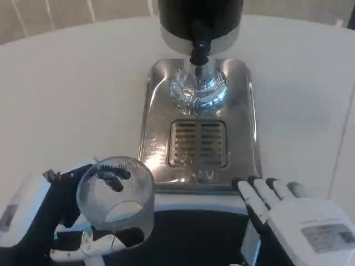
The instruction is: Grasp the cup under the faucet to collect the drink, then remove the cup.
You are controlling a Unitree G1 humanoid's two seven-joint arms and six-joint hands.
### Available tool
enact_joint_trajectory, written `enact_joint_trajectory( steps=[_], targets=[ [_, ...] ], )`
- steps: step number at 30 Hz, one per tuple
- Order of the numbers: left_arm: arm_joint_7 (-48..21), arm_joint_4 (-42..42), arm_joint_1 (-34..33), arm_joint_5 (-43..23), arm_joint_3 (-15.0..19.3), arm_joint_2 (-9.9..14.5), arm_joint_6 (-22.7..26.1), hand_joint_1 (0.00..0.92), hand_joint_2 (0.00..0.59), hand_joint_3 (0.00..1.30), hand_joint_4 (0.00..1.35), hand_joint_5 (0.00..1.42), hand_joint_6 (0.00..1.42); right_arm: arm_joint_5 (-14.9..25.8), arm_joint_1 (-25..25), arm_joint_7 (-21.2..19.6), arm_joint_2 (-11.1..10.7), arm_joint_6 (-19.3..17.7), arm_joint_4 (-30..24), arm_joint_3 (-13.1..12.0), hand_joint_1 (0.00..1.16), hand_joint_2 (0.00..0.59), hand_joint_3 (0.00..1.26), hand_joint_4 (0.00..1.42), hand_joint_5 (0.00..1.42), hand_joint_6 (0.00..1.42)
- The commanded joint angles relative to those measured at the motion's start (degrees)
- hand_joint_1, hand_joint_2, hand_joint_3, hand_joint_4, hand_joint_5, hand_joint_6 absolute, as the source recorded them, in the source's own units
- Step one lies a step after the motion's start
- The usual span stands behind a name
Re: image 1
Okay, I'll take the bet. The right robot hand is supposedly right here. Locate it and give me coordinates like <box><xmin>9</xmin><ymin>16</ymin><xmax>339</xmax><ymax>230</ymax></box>
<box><xmin>231</xmin><ymin>175</ymin><xmax>355</xmax><ymax>266</ymax></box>

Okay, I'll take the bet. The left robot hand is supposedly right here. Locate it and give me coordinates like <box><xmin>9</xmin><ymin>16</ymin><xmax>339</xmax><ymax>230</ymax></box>
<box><xmin>0</xmin><ymin>158</ymin><xmax>145</xmax><ymax>266</ymax></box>

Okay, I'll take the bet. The clear ribbed glass cup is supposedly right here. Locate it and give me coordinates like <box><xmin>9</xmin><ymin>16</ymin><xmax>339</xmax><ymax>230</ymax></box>
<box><xmin>75</xmin><ymin>156</ymin><xmax>156</xmax><ymax>248</ymax></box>

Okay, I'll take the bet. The black white robot torso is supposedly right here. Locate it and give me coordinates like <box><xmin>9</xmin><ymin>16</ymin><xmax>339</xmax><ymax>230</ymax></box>
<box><xmin>103</xmin><ymin>193</ymin><xmax>295</xmax><ymax>266</ymax></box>

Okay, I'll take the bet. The steel drip tray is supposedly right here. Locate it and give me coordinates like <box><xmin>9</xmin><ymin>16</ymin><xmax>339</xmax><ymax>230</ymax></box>
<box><xmin>137</xmin><ymin>58</ymin><xmax>263</xmax><ymax>195</ymax></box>

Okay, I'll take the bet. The steel tray drain grid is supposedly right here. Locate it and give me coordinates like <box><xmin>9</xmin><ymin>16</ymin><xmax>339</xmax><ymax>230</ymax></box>
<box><xmin>166</xmin><ymin>119</ymin><xmax>231</xmax><ymax>169</ymax></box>

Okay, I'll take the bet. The black dispenser tap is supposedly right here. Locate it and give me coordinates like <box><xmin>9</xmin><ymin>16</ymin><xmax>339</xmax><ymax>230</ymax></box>
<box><xmin>189</xmin><ymin>19</ymin><xmax>212</xmax><ymax>67</ymax></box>

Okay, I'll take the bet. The black steel drink dispenser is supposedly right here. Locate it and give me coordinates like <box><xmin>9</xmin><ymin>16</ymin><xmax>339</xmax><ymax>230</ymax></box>
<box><xmin>157</xmin><ymin>0</ymin><xmax>245</xmax><ymax>73</ymax></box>

